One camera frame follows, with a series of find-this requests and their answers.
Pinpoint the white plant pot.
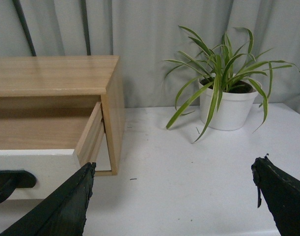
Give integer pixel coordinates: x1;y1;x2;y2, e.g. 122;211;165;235
200;81;259;131

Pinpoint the black drawer handle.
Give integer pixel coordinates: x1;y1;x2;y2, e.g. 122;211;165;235
0;170;37;204

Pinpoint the grey-green curtain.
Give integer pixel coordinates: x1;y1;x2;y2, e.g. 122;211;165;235
0;0;300;107

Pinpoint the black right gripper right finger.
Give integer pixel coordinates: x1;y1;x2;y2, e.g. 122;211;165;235
251;156;300;236

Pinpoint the white-fronted wooden drawer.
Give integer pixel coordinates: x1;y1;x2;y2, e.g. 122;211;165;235
0;103;105;200

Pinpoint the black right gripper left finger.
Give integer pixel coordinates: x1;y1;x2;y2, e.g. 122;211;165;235
0;162;96;236

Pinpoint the green spider plant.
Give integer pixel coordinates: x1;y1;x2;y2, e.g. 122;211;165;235
165;26;297;138

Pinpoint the light wooden drawer cabinet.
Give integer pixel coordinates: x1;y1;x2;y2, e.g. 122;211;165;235
0;56;125;176

